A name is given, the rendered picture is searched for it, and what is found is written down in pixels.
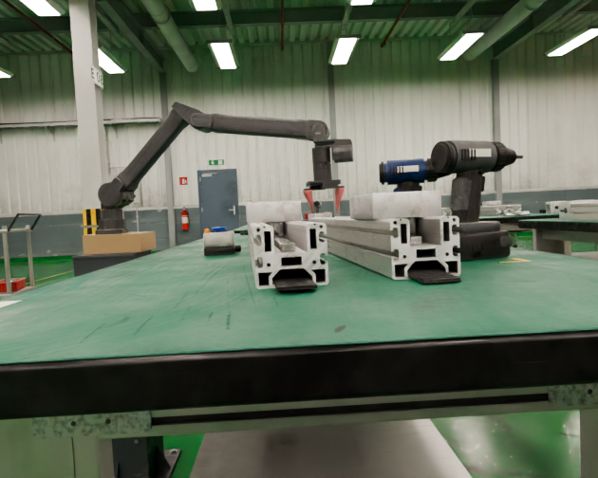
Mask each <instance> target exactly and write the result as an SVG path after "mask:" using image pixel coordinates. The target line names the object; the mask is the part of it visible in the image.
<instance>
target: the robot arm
mask: <svg viewBox="0 0 598 478"><path fill-rule="evenodd" d="M171 107H172V108H173V109H172V110H171V111H170V113H169V116H168V117H167V118H166V120H165V121H164V122H163V124H162V125H161V126H160V127H159V129H158V130H157V131H156V132H155V134H154V135H153V136H151V137H150V139H149V140H148V141H147V142H146V144H145V145H144V146H143V147H142V148H141V150H140V151H139V152H138V153H137V155H136V156H135V157H134V158H133V160H132V161H131V162H130V163H129V164H128V166H127V167H126V168H125V169H124V170H123V171H122V172H120V173H119V174H118V175H117V177H115V178H114V179H113V180H112V181H111V182H108V183H104V184H102V186H101V187H100V188H99V190H98V197H99V200H100V201H101V209H100V211H101V220H98V225H99V229H98V230H95V235H98V234H123V233H127V232H129V228H127V227H126V226H125V219H123V216H122V208H123V207H125V206H128V205H130V204H131V203H132V202H133V201H134V198H135V193H134V191H135V190H136V189H137V188H138V187H139V184H140V181H141V180H142V179H143V177H144V176H145V175H146V174H147V172H148V171H149V170H150V169H151V168H152V166H153V165H154V164H155V163H156V162H157V160H158V159H159V158H160V157H161V155H162V154H163V153H164V152H165V151H166V149H167V148H168V147H169V146H170V145H171V143H172V142H173V141H174V140H175V139H176V138H177V136H178V135H179V134H180V133H181V132H182V131H183V129H184V128H186V127H187V126H188V125H189V124H190V125H191V126H192V127H193V128H195V129H197V130H198V131H201V132H203V133H211V132H214V133H217V134H236V135H248V136H260V137H273V138H294V139H301V140H309V141H313V143H314V144H315V146H314V148H311V150H312V164H313V178H314V181H308V182H307V183H306V187H309V189H304V190H303V193H304V196H305V198H306V199H307V201H308V203H309V206H310V210H311V213H312V214H313V197H312V191H319V190H325V189H336V190H335V203H336V212H338V211H339V207H340V202H341V199H342V196H343V194H344V191H345V186H338V185H339V184H341V179H335V180H332V173H331V163H330V162H331V159H330V148H331V153H332V160H334V162H335V163H343V162H353V160H354V159H353V157H354V155H353V146H352V141H351V139H349V138H346V139H336V138H334V139H328V138H329V135H330V131H329V128H328V127H327V125H326V123H325V122H323V121H322V120H317V119H271V118H258V117H244V116H231V115H221V114H214V113H212V115H211V114H205V113H203V112H200V110H197V109H195V108H193V107H190V106H187V105H185V104H182V103H179V102H176V101H175V102H174V104H173V105H172V106H171Z"/></svg>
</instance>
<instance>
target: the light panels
mask: <svg viewBox="0 0 598 478"><path fill-rule="evenodd" d="M21 1H22V2H24V3H25V4H26V5H27V6H29V7H30V8H31V9H32V10H34V11H35V12H36V13H37V14H39V15H40V16H44V15H60V14H59V13H58V12H56V11H55V10H54V9H53V8H52V7H51V6H50V5H48V4H47V3H46V2H45V1H44V0H21ZM371 2H372V0H353V2H352V5H362V4H371ZM194 3H195V5H196V9H197V10H204V9H216V6H215V1H214V0H194ZM597 34H598V29H591V30H590V31H588V32H586V33H585V34H583V35H581V36H580V37H578V38H576V39H575V40H573V41H571V42H570V43H568V44H566V45H565V46H562V47H561V48H559V49H557V50H556V51H554V52H553V53H552V54H550V55H549V56H551V55H563V54H564V53H566V52H568V51H570V50H571V49H573V48H575V47H577V46H579V45H581V44H582V43H584V42H585V41H587V40H588V39H590V38H592V37H594V36H595V35H597ZM480 35H482V34H466V35H465V36H464V37H463V38H462V39H461V40H460V41H459V42H458V43H457V44H456V45H455V46H454V47H453V48H452V49H451V50H450V51H449V52H448V53H447V54H446V55H445V56H444V57H443V58H442V60H455V58H456V57H457V56H458V55H459V54H460V53H461V52H463V51H464V50H465V49H466V48H467V47H468V46H469V45H470V44H472V43H473V42H474V41H475V40H476V39H477V38H478V37H479V36H480ZM355 41H356V39H340V42H339V44H338V47H337V50H336V53H335V56H334V59H333V62H332V64H345V63H346V61H347V59H348V56H349V54H350V52H351V49H352V48H353V45H354V43H355ZM212 46H213V49H214V51H215V55H216V57H217V59H218V61H219V63H220V66H221V68H235V66H234V60H233V57H232V54H231V51H230V49H229V46H228V44H212ZM99 59H100V66H102V67H103V68H104V69H105V70H107V71H108V72H109V73H119V72H123V71H122V70H120V69H119V68H118V67H117V66H116V65H115V64H114V63H112V62H111V61H110V60H109V59H108V58H107V57H106V56H105V55H104V54H102V53H101V52H100V51H99ZM0 77H9V76H8V75H6V74H4V73H2V72H0Z"/></svg>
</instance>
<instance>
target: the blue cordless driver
mask: <svg viewBox="0 0 598 478"><path fill-rule="evenodd" d="M447 175H451V174H445V173H438V172H436V171H435V170H434V168H433V166H432V164H431V158H427V159H426V160H424V158H412V159H399V160H387V161H386V163H383V161H381V164H379V176H380V183H382V185H384V183H387V185H397V188H395V189H393V193H398V192H419V191H422V186H421V185H420V183H424V180H427V182H436V181H437V180H438V178H442V177H445V176H447Z"/></svg>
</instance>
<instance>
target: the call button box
mask: <svg viewBox="0 0 598 478"><path fill-rule="evenodd" d="M203 245H204V247H205V249H204V255H205V256H211V255H227V254H234V253H235V252H239V251H241V246H235V245H234V232H233V231H232V230H231V231H227V230H222V231H210V233H203Z"/></svg>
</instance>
